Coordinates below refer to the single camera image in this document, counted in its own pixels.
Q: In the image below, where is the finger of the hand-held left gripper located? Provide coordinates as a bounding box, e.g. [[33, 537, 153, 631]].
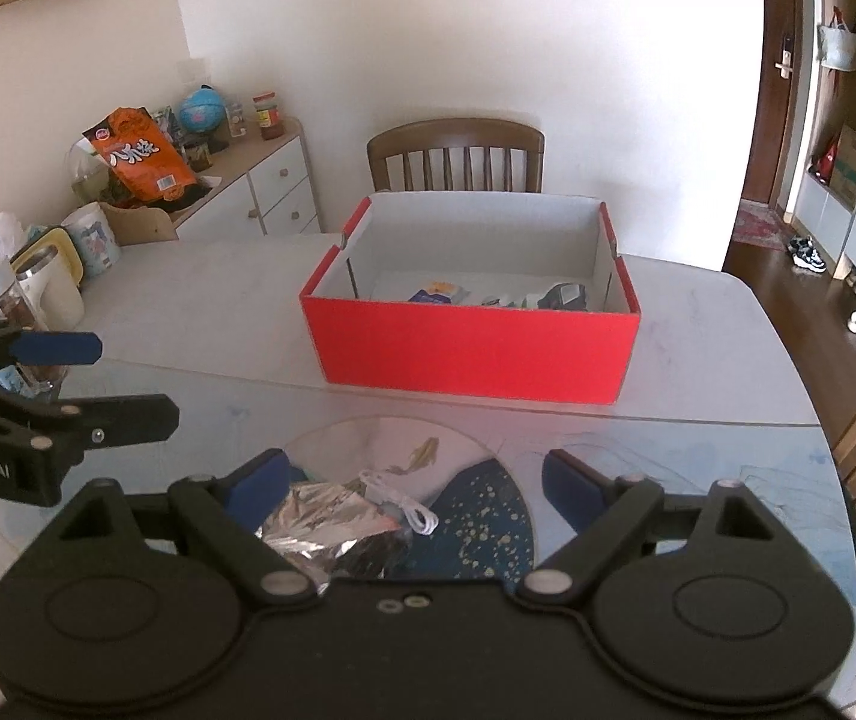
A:
[[0, 321, 104, 382], [0, 375, 181, 466]]

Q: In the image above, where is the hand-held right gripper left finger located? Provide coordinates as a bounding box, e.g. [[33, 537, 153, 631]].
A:
[[45, 448, 324, 597]]

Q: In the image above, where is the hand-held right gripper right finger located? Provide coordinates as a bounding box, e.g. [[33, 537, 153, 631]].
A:
[[518, 450, 793, 595]]

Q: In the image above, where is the silver foil packet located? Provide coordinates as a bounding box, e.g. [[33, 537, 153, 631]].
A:
[[259, 484, 408, 595]]

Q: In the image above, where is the red cardboard box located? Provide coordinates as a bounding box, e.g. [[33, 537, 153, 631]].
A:
[[299, 193, 641, 407]]

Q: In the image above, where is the large white dark packet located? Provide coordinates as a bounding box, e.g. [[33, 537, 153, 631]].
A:
[[537, 281, 595, 313]]

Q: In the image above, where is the blue snack packet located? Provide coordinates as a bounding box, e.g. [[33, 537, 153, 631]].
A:
[[407, 281, 471, 307]]

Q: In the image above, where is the white steel-rim cup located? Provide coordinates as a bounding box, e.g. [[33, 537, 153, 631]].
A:
[[15, 251, 87, 331]]

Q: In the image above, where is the yellow container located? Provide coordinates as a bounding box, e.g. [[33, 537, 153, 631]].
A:
[[10, 229, 85, 293]]

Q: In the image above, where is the glass dome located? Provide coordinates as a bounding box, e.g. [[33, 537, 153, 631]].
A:
[[64, 139, 114, 200]]

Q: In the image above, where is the orange snack bag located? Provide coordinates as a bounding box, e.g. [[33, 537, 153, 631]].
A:
[[83, 106, 201, 205]]

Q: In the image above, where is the white wooden-top sideboard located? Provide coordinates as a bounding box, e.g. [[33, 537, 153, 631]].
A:
[[109, 116, 324, 242]]

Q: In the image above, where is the blue globe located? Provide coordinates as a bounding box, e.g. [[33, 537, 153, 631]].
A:
[[179, 85, 231, 154]]

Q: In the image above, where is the red-lid sauce jar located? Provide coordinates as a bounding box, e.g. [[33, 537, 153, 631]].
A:
[[252, 91, 287, 141]]

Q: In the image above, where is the patterned rug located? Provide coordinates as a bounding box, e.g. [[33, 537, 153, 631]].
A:
[[732, 202, 794, 249]]

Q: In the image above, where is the dark sneaker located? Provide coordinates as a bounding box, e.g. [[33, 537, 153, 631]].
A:
[[786, 236, 829, 273]]

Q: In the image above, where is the brown door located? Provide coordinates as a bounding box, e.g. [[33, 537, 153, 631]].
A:
[[728, 0, 824, 242]]

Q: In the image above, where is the red bag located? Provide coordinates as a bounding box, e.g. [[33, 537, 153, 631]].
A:
[[809, 131, 844, 182]]

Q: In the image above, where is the hanging tote bag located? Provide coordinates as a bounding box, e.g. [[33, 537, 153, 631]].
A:
[[816, 7, 856, 75]]

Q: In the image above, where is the white cable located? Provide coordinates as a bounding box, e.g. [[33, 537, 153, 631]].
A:
[[359, 469, 439, 538]]

